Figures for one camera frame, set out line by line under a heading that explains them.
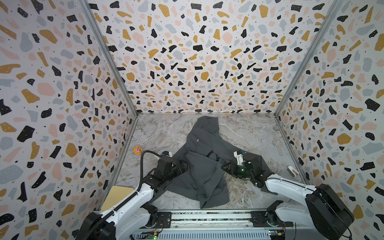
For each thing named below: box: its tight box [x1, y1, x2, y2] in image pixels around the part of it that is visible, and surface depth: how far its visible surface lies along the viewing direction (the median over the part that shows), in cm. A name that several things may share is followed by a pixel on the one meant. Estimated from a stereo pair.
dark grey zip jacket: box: [168, 116, 230, 208], surface depth 89 cm
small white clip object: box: [286, 166, 299, 178], surface depth 91 cm
